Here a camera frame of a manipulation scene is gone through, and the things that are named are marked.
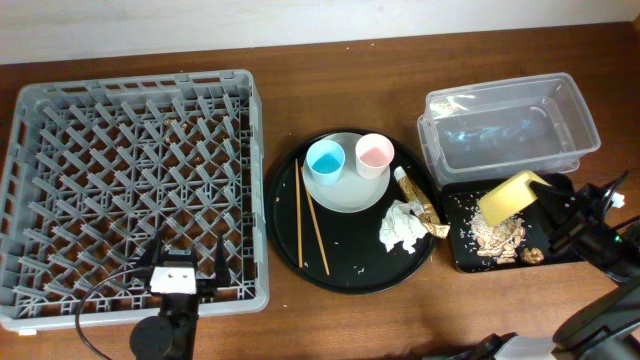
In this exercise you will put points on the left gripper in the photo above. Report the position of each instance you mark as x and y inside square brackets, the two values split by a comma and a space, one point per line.
[207, 289]

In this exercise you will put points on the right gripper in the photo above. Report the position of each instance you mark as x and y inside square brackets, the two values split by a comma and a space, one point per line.
[570, 220]

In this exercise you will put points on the yellow bowl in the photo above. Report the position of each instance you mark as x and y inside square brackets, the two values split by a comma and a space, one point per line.
[510, 197]

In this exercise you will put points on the food scraps pile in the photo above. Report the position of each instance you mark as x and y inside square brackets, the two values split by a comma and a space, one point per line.
[500, 244]

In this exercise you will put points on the gold foil wrapper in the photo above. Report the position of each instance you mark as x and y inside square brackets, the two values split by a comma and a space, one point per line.
[420, 204]

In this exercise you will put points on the white tissue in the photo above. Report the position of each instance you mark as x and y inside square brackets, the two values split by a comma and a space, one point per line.
[401, 226]

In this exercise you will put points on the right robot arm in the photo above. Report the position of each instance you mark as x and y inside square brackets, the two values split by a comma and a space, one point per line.
[603, 329]

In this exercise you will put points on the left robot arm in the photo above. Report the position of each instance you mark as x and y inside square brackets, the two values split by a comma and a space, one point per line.
[170, 334]

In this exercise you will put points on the grey dishwasher rack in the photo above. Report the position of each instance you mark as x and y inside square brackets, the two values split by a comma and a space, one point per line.
[94, 169]

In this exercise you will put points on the clear plastic bin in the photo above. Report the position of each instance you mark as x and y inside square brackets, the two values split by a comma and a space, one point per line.
[496, 129]

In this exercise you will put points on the black rectangular tray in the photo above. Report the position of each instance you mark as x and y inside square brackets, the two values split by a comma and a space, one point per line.
[533, 215]

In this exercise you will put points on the round black tray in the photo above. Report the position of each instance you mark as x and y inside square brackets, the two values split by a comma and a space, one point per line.
[358, 261]

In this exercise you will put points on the blue cup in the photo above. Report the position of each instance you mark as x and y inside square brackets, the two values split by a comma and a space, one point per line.
[325, 159]

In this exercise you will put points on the white round plate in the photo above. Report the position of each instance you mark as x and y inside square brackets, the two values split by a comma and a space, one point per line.
[351, 193]

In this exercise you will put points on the pink cup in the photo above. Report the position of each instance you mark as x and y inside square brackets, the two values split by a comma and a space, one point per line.
[374, 152]

